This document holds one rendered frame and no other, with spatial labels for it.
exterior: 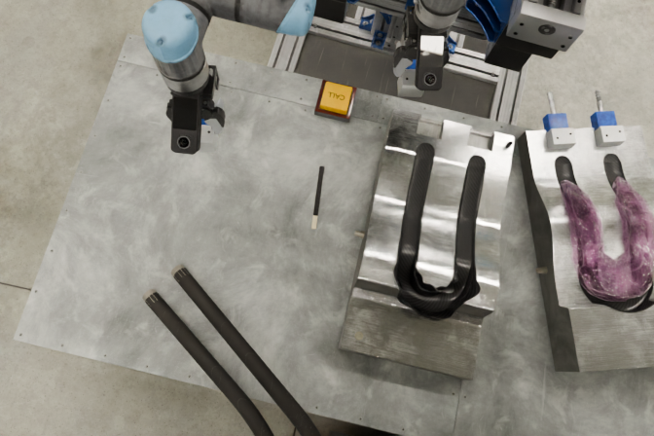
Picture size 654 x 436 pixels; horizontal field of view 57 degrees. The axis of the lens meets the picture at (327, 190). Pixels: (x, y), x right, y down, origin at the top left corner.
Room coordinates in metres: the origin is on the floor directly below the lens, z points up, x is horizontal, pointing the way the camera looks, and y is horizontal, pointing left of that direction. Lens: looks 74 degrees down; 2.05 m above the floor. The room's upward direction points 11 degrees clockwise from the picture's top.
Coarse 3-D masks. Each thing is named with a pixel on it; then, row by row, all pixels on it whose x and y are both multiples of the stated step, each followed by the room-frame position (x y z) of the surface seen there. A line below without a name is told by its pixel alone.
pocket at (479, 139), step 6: (474, 132) 0.53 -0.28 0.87; (480, 132) 0.53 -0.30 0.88; (486, 132) 0.54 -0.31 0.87; (492, 132) 0.53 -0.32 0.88; (468, 138) 0.52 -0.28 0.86; (474, 138) 0.52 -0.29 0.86; (480, 138) 0.52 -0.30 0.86; (486, 138) 0.53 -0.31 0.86; (492, 138) 0.52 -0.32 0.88; (468, 144) 0.51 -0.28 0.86; (474, 144) 0.51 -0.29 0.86; (480, 144) 0.51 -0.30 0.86; (486, 144) 0.51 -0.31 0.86; (492, 144) 0.51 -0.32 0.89
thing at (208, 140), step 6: (204, 126) 0.40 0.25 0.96; (204, 132) 0.39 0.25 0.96; (210, 132) 0.39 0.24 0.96; (204, 138) 0.38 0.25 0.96; (210, 138) 0.38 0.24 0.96; (216, 138) 0.39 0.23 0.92; (204, 144) 0.37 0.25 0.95; (210, 144) 0.37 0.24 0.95; (216, 144) 0.38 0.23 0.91; (204, 150) 0.37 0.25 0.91; (210, 150) 0.37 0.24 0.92
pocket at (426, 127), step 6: (420, 120) 0.54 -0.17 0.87; (426, 120) 0.54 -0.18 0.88; (432, 120) 0.54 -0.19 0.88; (420, 126) 0.53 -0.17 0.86; (426, 126) 0.53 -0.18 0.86; (432, 126) 0.53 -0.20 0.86; (438, 126) 0.53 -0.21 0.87; (420, 132) 0.51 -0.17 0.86; (426, 132) 0.52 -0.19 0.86; (432, 132) 0.52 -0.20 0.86; (438, 132) 0.52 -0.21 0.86
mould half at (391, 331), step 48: (384, 144) 0.47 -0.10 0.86; (432, 144) 0.48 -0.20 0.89; (384, 192) 0.36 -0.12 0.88; (432, 192) 0.38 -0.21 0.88; (384, 240) 0.25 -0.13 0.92; (432, 240) 0.27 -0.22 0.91; (480, 240) 0.30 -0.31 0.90; (384, 288) 0.17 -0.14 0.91; (384, 336) 0.08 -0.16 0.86; (432, 336) 0.10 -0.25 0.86
